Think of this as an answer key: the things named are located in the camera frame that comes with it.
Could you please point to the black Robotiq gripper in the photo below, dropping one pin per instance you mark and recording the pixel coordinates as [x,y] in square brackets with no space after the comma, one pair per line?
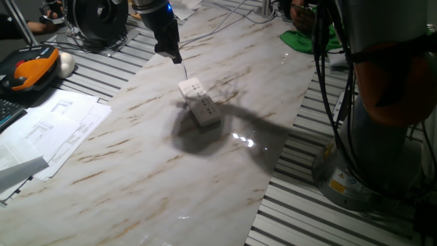
[158,18]

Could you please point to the white power strip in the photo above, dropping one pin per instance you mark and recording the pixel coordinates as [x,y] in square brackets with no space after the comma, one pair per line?
[201,102]

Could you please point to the black handheld device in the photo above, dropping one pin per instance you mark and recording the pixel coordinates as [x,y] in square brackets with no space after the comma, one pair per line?
[46,17]

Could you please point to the bare forearm of operator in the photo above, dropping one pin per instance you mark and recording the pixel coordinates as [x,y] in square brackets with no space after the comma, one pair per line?
[42,27]

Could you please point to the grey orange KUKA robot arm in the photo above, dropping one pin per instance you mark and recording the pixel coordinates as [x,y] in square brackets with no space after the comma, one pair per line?
[375,20]

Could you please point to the bare hand of operator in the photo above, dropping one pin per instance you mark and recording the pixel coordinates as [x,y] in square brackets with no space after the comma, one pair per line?
[56,10]

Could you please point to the bare hand of seated person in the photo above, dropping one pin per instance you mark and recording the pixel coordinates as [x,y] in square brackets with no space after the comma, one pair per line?
[303,17]

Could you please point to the white tissue paper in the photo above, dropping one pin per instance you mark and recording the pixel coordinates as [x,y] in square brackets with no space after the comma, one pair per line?
[186,8]

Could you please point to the round wooden board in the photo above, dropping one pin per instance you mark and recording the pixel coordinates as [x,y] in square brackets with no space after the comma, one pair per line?
[134,16]

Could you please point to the black filament spool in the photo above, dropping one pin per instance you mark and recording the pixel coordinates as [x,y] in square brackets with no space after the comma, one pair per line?
[99,20]

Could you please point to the grey slanted metal rod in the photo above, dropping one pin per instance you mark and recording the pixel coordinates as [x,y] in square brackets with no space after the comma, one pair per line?
[67,25]
[20,22]

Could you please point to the white rounded plastic object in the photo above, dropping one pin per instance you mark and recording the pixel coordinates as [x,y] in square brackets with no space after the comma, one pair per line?
[65,65]

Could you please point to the white printed paper sheet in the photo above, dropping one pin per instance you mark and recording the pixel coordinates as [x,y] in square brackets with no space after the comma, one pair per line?
[10,194]
[92,123]
[51,126]

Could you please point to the green cloth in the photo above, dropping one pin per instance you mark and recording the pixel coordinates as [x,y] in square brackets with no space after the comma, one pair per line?
[300,41]

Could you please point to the orange black teach pendant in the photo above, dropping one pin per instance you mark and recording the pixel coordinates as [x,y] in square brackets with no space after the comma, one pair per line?
[30,68]

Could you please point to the white cloth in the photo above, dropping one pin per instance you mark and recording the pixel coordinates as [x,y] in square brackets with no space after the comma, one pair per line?
[337,58]

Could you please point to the black keyboard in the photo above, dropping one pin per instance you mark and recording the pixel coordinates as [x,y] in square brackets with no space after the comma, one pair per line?
[8,112]

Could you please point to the grey flat metal bar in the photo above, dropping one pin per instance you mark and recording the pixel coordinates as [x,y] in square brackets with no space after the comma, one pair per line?
[20,172]

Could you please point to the grey metal base plate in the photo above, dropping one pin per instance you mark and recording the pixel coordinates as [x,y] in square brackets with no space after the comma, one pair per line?
[119,44]

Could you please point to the aluminium frame post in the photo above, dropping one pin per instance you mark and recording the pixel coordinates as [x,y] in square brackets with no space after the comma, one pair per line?
[265,7]

